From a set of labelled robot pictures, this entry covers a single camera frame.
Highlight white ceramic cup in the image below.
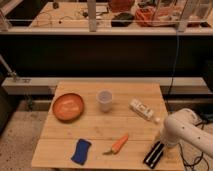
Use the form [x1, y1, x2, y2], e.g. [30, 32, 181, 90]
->
[96, 90, 113, 112]

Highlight black floor cables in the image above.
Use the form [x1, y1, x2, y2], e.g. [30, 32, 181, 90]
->
[178, 118, 213, 171]

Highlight wooden table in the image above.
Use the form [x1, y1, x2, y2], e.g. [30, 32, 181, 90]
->
[31, 81, 185, 171]

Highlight blue sponge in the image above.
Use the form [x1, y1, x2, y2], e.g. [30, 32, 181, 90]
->
[71, 139, 91, 165]

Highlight orange toy carrot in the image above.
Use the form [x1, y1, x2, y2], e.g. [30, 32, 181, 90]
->
[104, 133, 129, 155]

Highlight grey metal rail beam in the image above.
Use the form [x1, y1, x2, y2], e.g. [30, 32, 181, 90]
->
[1, 77, 209, 96]

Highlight background workbench with clutter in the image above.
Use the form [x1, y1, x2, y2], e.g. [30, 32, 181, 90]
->
[0, 0, 213, 36]

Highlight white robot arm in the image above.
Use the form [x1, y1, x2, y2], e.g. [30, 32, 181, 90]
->
[160, 108, 213, 158]

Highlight white plastic bottle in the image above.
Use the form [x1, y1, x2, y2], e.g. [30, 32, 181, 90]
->
[129, 99, 161, 124]

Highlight orange bowl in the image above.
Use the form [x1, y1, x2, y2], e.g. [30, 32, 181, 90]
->
[52, 93, 84, 121]

